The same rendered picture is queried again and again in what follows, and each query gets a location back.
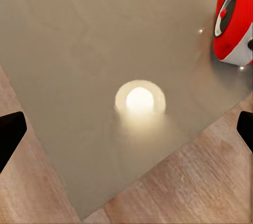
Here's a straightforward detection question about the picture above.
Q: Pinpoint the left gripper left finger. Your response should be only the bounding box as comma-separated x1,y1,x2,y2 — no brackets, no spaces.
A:
0,111,27,173

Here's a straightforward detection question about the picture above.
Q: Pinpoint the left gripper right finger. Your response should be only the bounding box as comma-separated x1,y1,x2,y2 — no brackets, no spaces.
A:
237,111,253,152

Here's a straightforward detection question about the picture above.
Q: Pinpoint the radio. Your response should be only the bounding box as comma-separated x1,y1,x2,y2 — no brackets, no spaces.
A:
213,0,253,66

